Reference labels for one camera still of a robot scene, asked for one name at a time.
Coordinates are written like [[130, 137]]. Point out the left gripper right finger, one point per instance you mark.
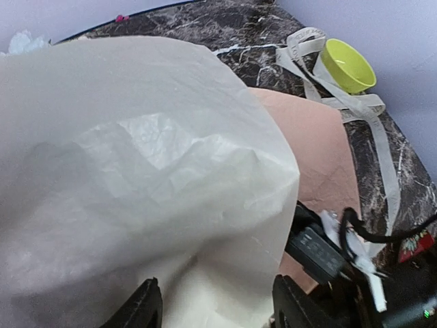
[[294, 308]]

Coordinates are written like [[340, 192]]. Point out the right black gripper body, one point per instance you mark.
[[402, 296]]

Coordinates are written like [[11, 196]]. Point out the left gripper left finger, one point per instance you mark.
[[143, 309]]

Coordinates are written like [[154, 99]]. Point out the beige wrapping paper sheet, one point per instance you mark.
[[136, 157]]

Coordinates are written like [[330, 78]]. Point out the blue fake flower stem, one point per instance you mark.
[[23, 42]]

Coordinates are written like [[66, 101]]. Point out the red floral plate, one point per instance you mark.
[[414, 245]]

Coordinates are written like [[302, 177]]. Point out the yellow-green cup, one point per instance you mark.
[[348, 68]]

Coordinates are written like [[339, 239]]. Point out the white printed ribbon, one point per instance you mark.
[[303, 57]]

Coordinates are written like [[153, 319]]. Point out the small magenta flower bit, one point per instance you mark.
[[121, 18]]

